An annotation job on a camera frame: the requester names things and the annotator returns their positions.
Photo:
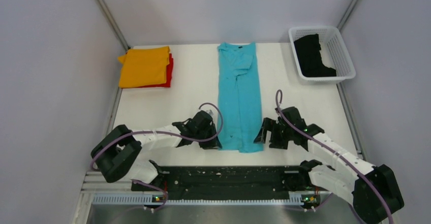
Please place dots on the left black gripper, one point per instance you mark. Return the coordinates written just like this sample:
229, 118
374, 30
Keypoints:
215, 145

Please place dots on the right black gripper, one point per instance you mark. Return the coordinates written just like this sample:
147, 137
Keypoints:
271, 125

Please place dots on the cyan t shirt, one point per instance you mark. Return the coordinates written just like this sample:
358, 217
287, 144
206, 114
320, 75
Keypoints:
239, 98

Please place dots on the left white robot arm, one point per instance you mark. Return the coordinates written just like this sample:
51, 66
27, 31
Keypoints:
119, 156

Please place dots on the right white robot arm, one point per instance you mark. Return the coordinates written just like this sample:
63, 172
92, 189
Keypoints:
372, 191

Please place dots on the folded red t shirt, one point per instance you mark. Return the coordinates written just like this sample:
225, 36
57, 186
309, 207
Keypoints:
169, 70

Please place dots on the folded orange t shirt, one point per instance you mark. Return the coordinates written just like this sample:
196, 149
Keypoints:
145, 67

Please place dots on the white plastic basket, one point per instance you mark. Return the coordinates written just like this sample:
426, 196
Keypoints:
333, 51

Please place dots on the black t shirt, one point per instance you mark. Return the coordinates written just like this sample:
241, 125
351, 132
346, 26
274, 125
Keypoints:
310, 60

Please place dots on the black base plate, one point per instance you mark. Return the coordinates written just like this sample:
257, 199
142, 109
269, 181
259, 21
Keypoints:
233, 183

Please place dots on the white slotted cable duct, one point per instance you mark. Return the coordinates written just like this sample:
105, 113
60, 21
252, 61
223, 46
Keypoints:
150, 200

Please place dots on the left aluminium corner post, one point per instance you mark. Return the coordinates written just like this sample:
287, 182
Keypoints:
112, 23

